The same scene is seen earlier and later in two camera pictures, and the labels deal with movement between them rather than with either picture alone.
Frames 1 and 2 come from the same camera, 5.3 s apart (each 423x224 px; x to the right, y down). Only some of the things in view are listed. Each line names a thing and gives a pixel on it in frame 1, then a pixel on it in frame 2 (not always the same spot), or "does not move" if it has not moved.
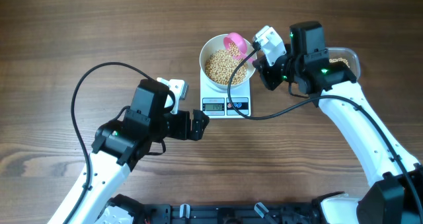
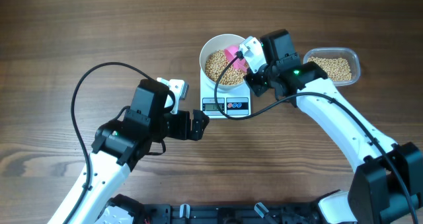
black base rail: [305, 213] does not move
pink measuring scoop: [240, 43] to [240, 65]
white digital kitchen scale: [215, 104] does not move
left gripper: [183, 132] does not move
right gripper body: [282, 69] to [260, 80]
